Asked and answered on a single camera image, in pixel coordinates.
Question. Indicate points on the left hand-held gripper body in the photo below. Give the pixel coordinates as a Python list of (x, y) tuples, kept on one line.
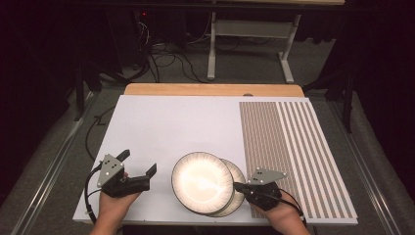
[(109, 169)]

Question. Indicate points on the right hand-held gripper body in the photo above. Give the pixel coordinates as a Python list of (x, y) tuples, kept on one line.
[(262, 194)]

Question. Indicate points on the white plate with dark rim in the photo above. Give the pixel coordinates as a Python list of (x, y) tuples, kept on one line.
[(202, 182), (238, 173)]

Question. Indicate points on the person's right hand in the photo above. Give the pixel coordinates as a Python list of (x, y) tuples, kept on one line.
[(287, 213)]

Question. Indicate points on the person's left hand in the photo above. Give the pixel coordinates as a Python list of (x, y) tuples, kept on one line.
[(114, 207)]

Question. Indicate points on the white board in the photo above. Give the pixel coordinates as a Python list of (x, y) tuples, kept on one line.
[(169, 130)]

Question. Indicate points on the striped brown and white mat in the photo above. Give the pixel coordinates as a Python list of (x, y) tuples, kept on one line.
[(293, 140)]

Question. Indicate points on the black stand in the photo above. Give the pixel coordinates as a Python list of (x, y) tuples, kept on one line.
[(80, 94), (348, 104)]

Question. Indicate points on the white metal stand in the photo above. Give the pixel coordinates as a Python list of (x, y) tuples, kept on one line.
[(251, 29)]

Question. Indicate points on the metal floor rail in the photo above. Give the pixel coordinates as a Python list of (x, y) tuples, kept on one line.
[(49, 173), (362, 169)]

